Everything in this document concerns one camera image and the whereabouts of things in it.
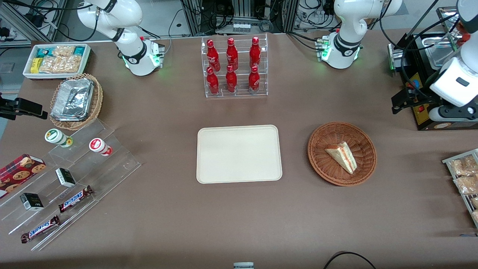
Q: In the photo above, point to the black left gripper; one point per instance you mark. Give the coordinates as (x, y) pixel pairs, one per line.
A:
(421, 98)

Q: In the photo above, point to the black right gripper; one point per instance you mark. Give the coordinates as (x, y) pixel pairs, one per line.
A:
(15, 107)

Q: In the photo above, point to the triangle sandwich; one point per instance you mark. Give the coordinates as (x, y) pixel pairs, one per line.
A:
(341, 155)

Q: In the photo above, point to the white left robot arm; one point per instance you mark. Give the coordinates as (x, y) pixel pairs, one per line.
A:
(347, 33)

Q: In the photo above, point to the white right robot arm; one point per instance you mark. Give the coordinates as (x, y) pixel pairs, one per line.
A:
(129, 48)

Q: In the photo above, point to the black sandwich press machine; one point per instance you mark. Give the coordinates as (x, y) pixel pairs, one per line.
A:
(424, 119)

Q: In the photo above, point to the oval wicker basket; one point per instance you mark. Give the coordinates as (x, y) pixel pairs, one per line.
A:
(98, 97)

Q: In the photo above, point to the tray of packaged snacks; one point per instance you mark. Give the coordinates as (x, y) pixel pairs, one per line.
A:
(448, 160)

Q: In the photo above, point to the round brown wicker basket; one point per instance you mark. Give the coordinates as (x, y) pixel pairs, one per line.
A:
(325, 164)

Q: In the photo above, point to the cream plastic tray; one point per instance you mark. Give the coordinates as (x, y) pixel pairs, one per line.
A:
(239, 154)

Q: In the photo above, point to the white rectangular snack bin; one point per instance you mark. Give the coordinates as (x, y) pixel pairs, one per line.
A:
(28, 74)

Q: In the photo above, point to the green lid yogurt cup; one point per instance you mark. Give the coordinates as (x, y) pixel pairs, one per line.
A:
(55, 136)

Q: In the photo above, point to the aluminium foil container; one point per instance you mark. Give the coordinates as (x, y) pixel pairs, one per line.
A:
(73, 99)

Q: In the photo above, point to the yellow snack packet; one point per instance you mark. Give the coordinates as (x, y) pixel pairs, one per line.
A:
(35, 65)

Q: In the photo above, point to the large clear cracker bag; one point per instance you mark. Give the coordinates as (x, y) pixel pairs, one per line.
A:
(59, 64)

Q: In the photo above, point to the teal snack packet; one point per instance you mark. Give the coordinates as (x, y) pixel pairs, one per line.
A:
(43, 52)
(79, 50)

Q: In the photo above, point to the red cookie box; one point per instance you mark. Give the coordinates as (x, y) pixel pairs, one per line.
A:
(18, 172)

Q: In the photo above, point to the small clear cracker bag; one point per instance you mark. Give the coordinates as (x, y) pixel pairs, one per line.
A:
(63, 50)

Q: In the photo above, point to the small black box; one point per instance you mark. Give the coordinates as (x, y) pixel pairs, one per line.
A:
(31, 201)
(65, 177)

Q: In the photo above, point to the red lid yogurt cup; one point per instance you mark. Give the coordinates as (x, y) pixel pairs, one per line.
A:
(99, 145)

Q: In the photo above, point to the clear bag of pastries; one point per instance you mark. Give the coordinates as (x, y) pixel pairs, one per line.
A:
(474, 202)
(468, 184)
(465, 165)
(475, 216)

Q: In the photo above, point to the clear acrylic step shelf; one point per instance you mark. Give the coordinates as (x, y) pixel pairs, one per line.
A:
(112, 168)

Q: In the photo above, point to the brown Snickers bar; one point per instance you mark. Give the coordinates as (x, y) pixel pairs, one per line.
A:
(74, 199)
(40, 229)

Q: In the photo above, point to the red cola bottle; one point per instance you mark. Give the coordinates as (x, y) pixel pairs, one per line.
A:
(213, 54)
(254, 80)
(213, 82)
(231, 80)
(232, 52)
(255, 50)

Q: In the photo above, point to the clear acrylic bottle rack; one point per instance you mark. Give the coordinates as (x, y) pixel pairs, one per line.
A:
(235, 95)

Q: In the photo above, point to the small grey device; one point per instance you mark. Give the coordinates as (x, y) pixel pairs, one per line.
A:
(243, 265)

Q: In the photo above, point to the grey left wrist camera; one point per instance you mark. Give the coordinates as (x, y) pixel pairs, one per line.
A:
(450, 114)

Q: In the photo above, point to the aluminium frame structure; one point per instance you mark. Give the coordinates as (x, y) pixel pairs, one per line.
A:
(239, 9)

